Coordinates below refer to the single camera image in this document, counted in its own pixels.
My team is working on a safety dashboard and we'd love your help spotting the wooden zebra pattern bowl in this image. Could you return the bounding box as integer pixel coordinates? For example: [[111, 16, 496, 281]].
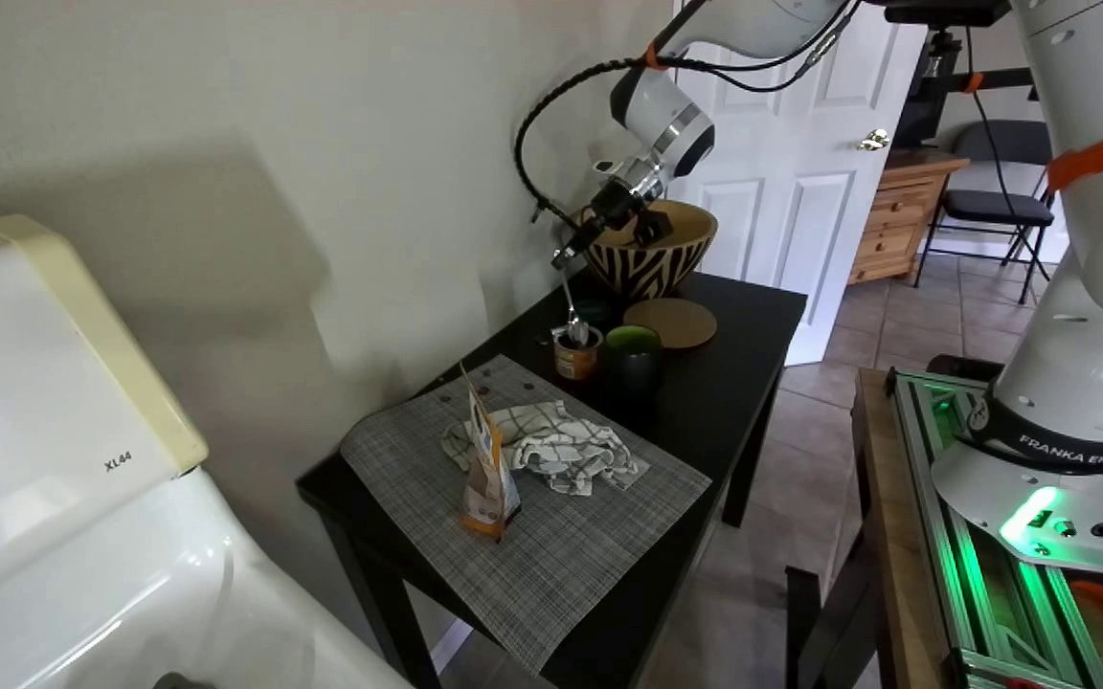
[[583, 200, 724, 305]]

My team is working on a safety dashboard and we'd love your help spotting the black folding chair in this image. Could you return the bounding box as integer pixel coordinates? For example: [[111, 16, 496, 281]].
[[910, 117, 1071, 305]]

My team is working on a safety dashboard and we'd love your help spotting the round wooden coaster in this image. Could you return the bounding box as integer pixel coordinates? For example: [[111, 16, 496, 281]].
[[621, 296, 718, 357]]

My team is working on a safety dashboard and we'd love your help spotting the gray woven placemat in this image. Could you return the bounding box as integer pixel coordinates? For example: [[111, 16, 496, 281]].
[[341, 351, 717, 676]]

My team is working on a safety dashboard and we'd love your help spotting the black table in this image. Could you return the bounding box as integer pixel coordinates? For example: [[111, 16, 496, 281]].
[[296, 267, 810, 689]]

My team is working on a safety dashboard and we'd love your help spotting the green lit aluminium frame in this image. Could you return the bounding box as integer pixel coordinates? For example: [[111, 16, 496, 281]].
[[892, 365, 1103, 689]]

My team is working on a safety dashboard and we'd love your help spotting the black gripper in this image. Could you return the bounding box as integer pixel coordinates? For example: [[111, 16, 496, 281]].
[[551, 175, 680, 281]]

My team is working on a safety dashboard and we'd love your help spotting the wooden workbench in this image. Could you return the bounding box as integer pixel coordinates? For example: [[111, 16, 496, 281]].
[[780, 365, 964, 689]]

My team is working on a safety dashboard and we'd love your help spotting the white stove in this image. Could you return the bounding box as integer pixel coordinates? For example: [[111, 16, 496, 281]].
[[0, 212, 412, 689]]

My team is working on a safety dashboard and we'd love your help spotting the white checkered cloth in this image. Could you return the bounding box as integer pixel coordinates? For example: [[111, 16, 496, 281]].
[[436, 397, 651, 497]]

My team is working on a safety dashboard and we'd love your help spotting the white panel door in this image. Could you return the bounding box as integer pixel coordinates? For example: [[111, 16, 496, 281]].
[[662, 0, 930, 366]]

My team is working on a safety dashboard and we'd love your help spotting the dark green cup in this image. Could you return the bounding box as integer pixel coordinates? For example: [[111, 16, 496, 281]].
[[597, 323, 667, 397]]

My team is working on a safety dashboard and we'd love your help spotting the black camera stand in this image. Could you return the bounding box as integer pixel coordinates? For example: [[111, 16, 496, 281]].
[[879, 0, 1054, 157]]

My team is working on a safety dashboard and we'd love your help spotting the wooden dresser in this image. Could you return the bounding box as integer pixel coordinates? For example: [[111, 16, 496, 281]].
[[846, 149, 974, 288]]

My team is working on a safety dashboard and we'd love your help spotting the silver metal spoon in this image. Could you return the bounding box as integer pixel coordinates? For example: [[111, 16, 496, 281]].
[[555, 261, 597, 351]]

